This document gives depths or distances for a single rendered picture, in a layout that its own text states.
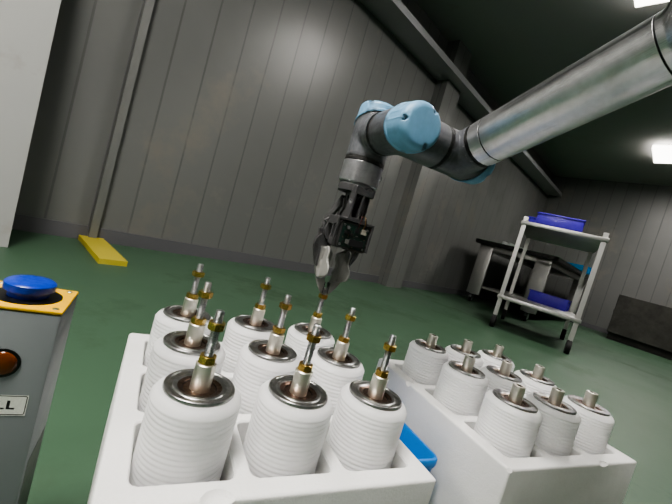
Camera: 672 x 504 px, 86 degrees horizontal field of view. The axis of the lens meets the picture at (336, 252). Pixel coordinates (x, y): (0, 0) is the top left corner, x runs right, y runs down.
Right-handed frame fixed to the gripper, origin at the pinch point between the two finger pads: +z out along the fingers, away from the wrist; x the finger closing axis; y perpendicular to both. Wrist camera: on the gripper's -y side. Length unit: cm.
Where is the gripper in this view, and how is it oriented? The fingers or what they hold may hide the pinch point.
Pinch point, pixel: (325, 285)
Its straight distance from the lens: 71.1
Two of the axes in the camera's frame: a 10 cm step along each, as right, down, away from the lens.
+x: 9.1, 2.4, 3.2
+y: 3.0, 1.5, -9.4
